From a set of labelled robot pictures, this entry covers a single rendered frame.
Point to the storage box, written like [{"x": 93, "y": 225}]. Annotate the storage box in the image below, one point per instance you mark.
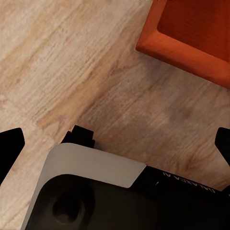
[{"x": 192, "y": 35}]

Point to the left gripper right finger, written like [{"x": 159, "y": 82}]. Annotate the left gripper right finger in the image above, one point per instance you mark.
[{"x": 222, "y": 142}]

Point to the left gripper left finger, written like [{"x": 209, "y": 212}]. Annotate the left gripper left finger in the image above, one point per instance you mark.
[{"x": 11, "y": 144}]

